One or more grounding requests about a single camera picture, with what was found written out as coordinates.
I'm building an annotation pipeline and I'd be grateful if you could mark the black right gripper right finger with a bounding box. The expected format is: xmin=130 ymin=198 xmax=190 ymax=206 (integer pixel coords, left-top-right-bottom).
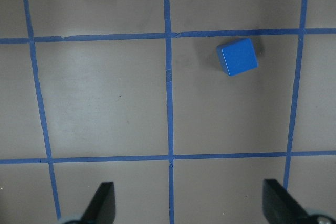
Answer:
xmin=262 ymin=179 xmax=309 ymax=224

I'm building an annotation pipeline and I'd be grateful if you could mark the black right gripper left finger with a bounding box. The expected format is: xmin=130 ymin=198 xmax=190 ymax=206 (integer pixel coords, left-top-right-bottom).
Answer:
xmin=79 ymin=182 xmax=116 ymax=224

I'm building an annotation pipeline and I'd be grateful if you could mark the blue wooden block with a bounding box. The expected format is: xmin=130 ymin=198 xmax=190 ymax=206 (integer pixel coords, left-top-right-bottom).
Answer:
xmin=216 ymin=38 xmax=258 ymax=76

